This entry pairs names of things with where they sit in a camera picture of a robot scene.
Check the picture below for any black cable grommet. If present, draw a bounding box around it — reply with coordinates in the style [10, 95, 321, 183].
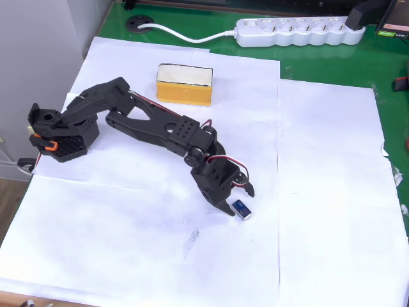
[125, 15, 155, 35]

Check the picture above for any white power strip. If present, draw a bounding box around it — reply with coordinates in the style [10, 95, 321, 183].
[235, 16, 367, 48]

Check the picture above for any black power adapter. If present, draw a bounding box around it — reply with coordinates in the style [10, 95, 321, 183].
[346, 0, 397, 33]

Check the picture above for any red white servo cable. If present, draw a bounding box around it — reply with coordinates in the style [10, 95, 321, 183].
[204, 154, 250, 189]

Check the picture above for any white power strip cable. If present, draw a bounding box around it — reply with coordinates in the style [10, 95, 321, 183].
[137, 22, 239, 43]

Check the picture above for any small blue silver object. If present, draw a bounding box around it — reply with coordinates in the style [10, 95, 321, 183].
[231, 198, 252, 222]

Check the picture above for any black box green label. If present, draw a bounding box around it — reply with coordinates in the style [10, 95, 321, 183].
[376, 0, 409, 41]

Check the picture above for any white paper table covering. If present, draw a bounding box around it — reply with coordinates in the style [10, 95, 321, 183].
[0, 36, 400, 307]

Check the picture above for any green desk mat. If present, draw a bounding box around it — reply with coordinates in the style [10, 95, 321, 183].
[97, 0, 409, 237]

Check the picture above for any yellow rectangular box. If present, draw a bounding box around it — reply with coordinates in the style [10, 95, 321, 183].
[155, 63, 214, 107]

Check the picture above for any red black small object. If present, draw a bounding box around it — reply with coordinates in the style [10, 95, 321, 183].
[392, 75, 409, 93]

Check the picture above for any orange black clamp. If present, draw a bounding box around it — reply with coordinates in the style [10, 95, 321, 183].
[29, 133, 59, 152]

